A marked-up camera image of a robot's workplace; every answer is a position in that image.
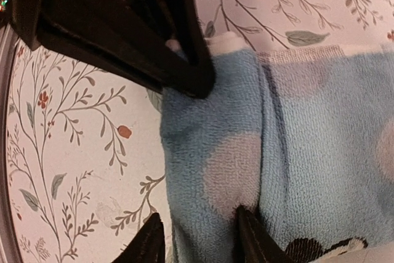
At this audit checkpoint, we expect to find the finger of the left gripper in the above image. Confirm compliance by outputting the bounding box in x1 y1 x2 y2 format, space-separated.
45 0 215 99

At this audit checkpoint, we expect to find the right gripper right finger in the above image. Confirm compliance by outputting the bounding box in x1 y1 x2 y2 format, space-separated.
236 206 294 263

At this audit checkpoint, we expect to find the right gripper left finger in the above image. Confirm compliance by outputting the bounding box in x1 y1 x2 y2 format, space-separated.
113 213 166 263

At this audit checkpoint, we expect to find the blue cartoon towel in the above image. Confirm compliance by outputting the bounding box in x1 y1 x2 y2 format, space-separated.
160 32 393 262

